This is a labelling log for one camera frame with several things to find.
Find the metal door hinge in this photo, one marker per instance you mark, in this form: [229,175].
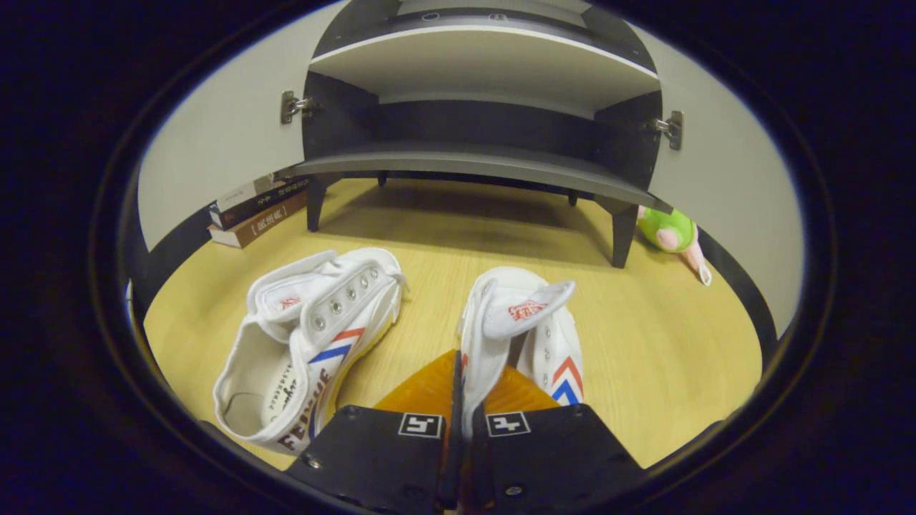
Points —
[670,127]
[293,107]

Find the brown book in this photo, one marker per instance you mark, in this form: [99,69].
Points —
[261,225]

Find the white canvas shoe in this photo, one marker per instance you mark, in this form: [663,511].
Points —
[501,315]
[308,336]

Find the white shoe cabinet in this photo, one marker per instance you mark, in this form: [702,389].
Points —
[486,71]

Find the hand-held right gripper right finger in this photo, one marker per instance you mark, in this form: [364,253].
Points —
[551,458]

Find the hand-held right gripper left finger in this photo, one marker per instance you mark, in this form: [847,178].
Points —
[386,458]

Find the black book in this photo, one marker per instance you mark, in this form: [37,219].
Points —
[265,204]

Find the green plush toy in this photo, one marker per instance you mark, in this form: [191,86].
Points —
[669,230]

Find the white shoe cabinet door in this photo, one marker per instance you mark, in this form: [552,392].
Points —
[215,129]
[723,164]

